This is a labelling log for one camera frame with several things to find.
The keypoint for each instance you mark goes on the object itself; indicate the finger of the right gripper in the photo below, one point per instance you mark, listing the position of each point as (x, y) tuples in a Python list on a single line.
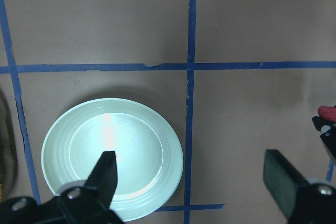
[(327, 129)]

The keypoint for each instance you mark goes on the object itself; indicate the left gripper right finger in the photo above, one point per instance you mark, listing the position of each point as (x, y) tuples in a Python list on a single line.
[(299, 200)]

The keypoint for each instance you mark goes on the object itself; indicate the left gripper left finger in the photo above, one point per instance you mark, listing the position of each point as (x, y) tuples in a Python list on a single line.
[(88, 201)]

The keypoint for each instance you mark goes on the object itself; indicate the red strawberry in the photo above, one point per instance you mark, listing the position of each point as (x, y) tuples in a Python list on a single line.
[(327, 113)]

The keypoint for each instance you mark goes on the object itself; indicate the light green plate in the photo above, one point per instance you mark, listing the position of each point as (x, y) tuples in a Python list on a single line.
[(119, 148)]

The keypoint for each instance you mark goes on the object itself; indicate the woven wicker basket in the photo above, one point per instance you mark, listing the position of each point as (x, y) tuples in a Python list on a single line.
[(9, 160)]

